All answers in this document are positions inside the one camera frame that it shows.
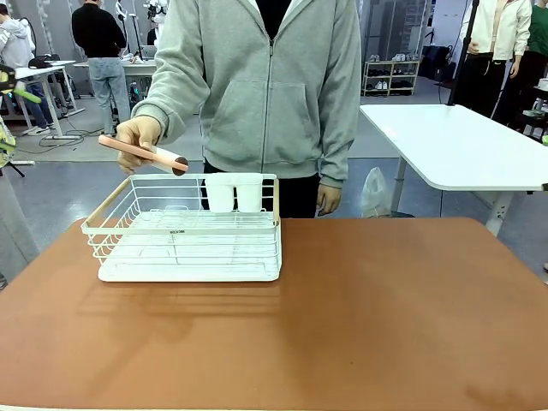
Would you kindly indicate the left gripper green finger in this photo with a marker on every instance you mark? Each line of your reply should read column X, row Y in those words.
column 27, row 95
column 5, row 141

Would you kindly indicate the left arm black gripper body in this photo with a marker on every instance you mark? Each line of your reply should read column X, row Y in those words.
column 5, row 79

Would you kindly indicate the person's left forearm grey sleeve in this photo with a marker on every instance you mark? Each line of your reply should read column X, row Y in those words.
column 342, row 128

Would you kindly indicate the person's right forearm grey sleeve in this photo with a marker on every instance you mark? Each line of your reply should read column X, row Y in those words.
column 171, row 81

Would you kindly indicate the person's right hand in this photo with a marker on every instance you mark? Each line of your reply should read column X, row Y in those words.
column 137, row 130

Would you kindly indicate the person's left hand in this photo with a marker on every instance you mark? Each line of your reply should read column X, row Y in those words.
column 329, row 199

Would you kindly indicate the white standing desk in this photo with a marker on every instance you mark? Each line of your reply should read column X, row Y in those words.
column 47, row 85

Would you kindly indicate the person in light grey hoodie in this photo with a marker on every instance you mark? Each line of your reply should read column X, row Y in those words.
column 19, row 51

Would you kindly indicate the person in black sweater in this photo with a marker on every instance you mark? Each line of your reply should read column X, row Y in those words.
column 100, row 51

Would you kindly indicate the large white table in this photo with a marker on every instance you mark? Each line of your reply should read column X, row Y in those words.
column 454, row 145

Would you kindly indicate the person in white jacket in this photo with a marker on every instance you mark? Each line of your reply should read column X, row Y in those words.
column 492, row 47

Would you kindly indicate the white workbench with laptop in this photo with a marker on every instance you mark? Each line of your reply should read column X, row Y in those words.
column 137, row 68

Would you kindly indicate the black tripod pole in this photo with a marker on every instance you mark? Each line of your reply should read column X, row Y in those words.
column 464, row 51

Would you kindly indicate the wooden shoe rack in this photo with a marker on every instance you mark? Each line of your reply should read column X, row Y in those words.
column 390, row 78

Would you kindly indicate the white plastic bag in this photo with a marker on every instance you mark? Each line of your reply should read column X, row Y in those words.
column 377, row 197

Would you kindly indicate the dark metal cabinet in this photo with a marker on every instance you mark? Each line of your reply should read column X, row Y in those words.
column 404, row 27

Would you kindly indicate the white drip tray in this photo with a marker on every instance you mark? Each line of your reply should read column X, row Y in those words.
column 188, row 275

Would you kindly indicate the white utensil holder cup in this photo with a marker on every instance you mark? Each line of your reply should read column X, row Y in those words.
column 233, row 192

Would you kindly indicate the person's grey hoodie torso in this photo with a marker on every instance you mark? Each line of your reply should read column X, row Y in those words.
column 265, row 94

